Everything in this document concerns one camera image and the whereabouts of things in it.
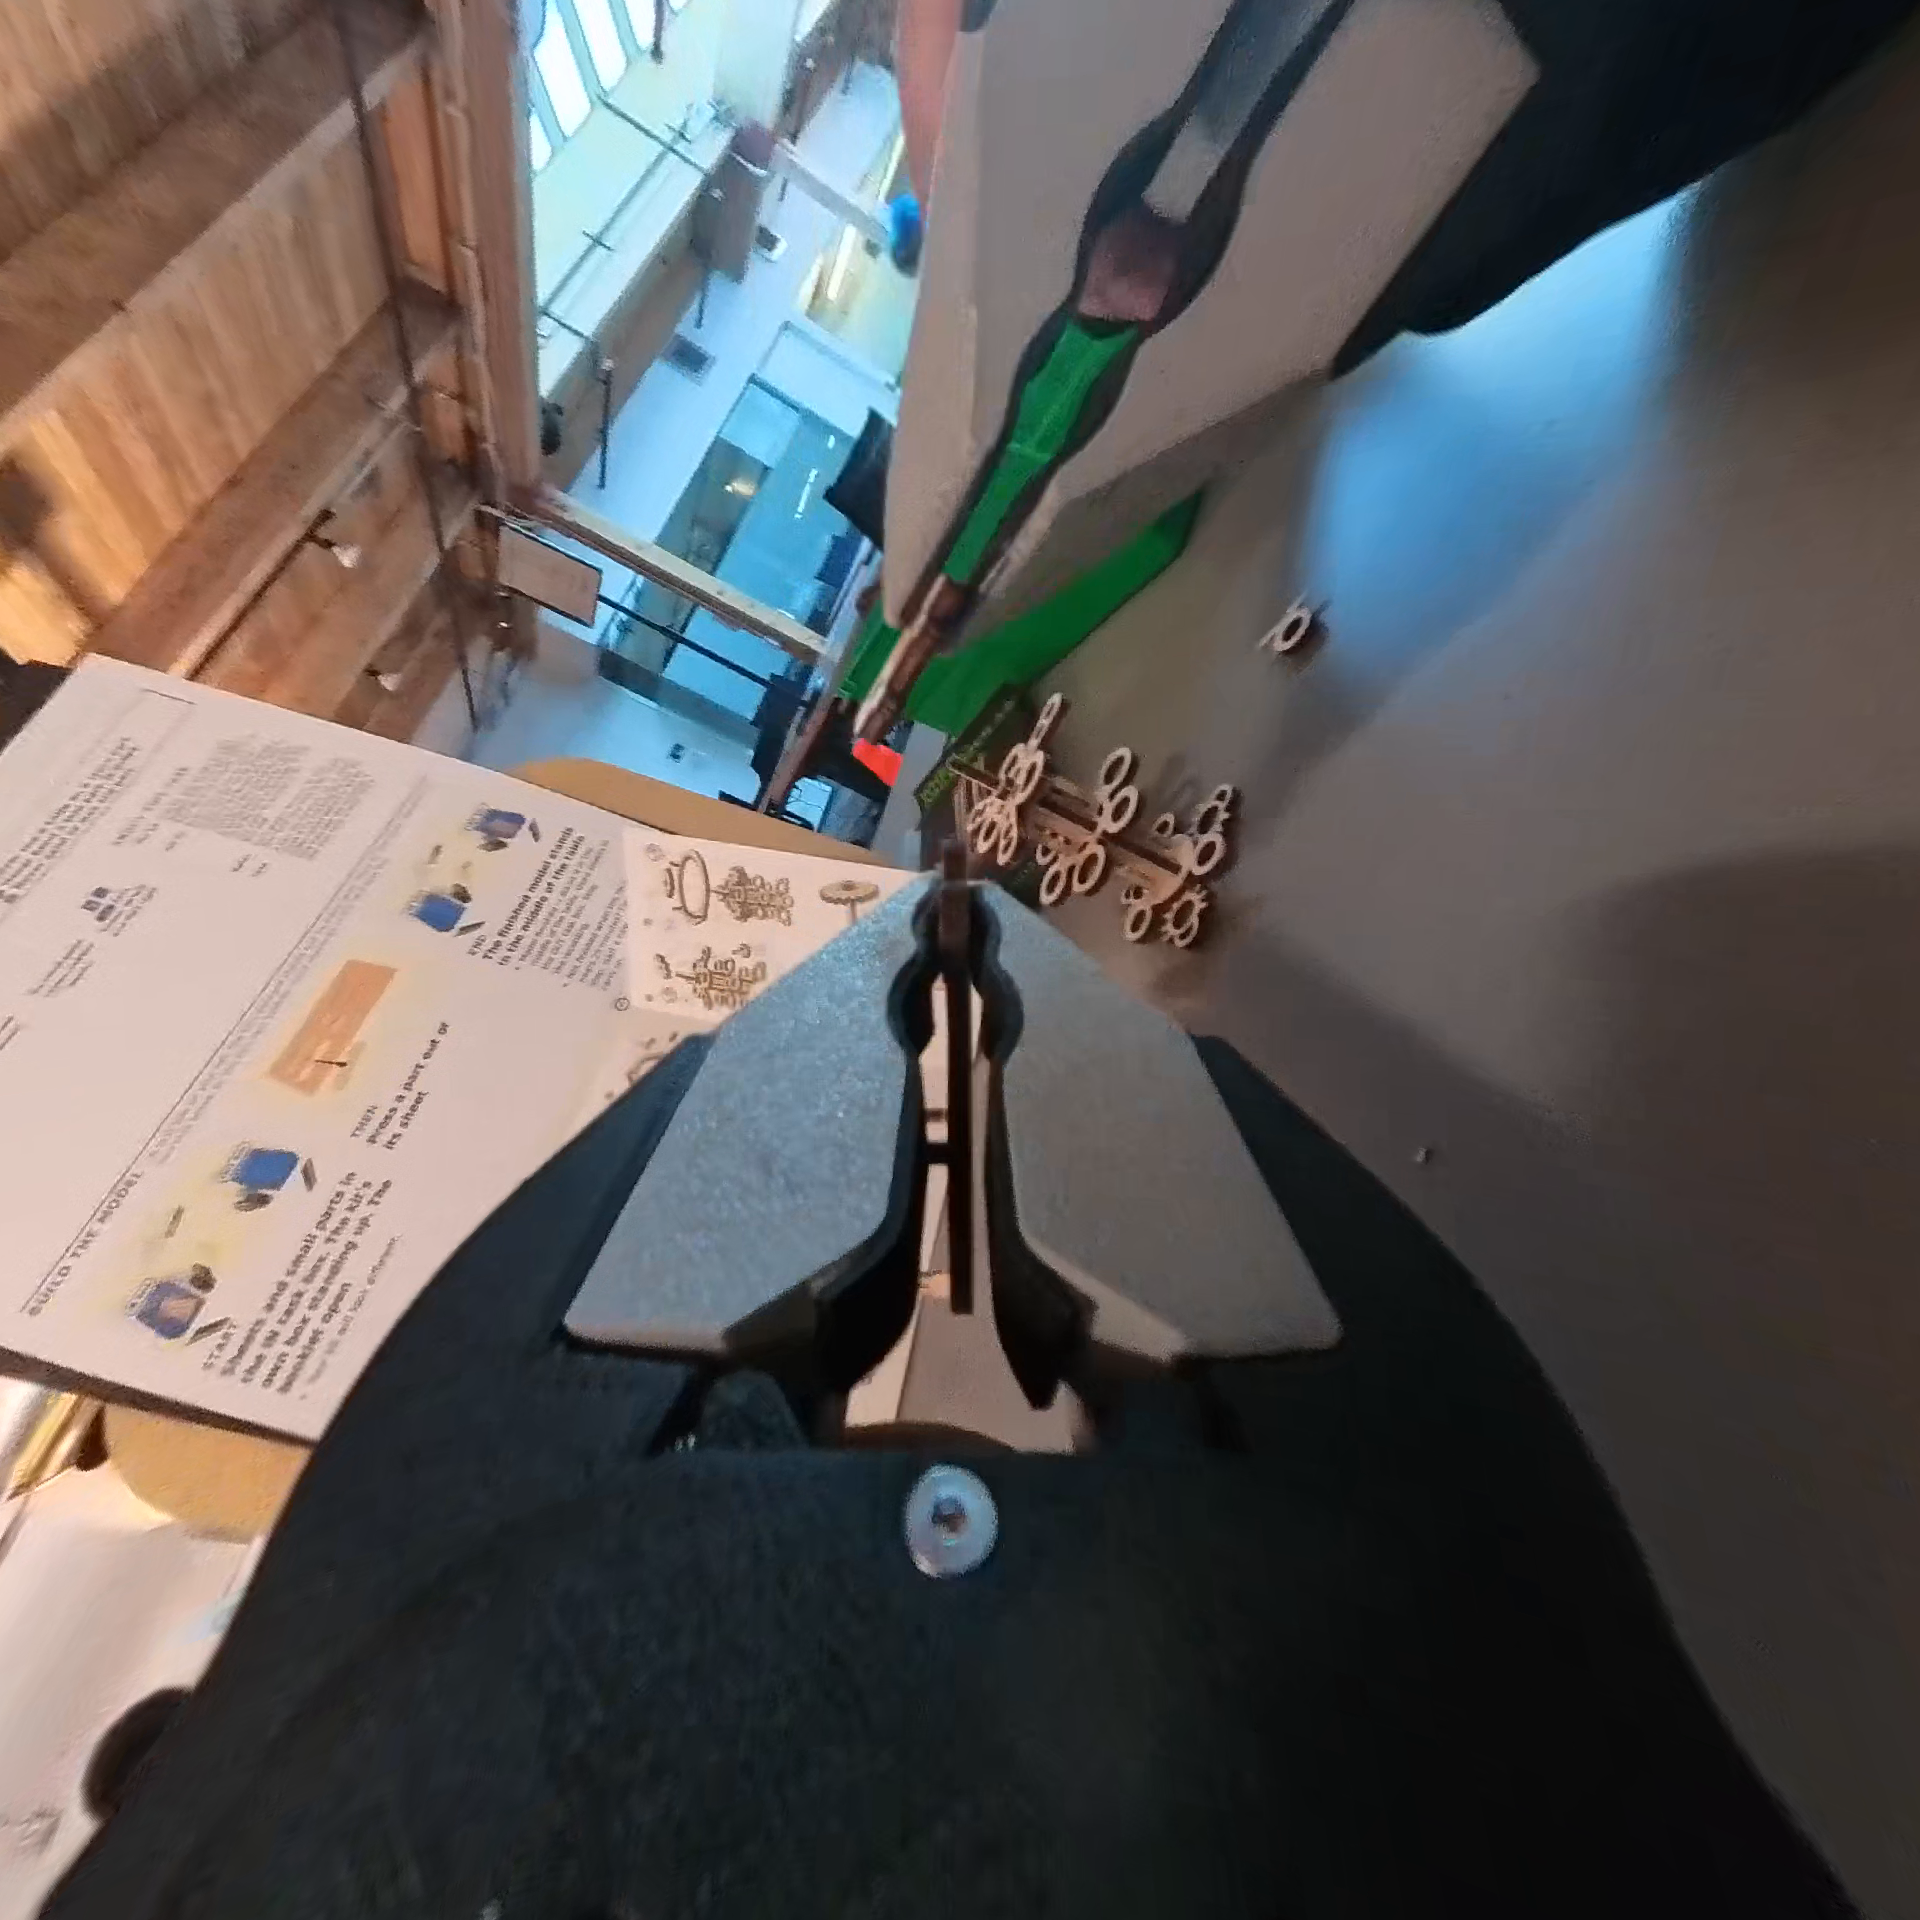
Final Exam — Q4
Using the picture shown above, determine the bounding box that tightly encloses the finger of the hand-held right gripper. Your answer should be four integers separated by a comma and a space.
935, 0, 1543, 606
882, 0, 1251, 627

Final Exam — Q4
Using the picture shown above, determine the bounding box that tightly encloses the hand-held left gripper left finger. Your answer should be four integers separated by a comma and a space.
564, 878, 947, 1377

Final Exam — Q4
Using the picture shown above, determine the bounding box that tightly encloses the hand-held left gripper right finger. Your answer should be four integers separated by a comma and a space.
972, 882, 1339, 1409

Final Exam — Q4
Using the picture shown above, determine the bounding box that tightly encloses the thin wooden part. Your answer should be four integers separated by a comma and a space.
931, 840, 989, 1317

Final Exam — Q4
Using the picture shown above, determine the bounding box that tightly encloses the small notched wooden part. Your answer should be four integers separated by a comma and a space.
884, 570, 973, 724

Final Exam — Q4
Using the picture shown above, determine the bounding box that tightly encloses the tan board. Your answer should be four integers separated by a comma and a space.
508, 754, 909, 876

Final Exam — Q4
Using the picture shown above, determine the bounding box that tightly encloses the large green plastic bin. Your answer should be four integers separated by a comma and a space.
837, 492, 1205, 741

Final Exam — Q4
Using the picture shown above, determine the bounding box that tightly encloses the white instruction sheet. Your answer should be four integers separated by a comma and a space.
0, 652, 922, 1444

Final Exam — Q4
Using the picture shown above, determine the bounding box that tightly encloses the wooden ring model assembly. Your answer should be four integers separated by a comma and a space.
958, 696, 1241, 952

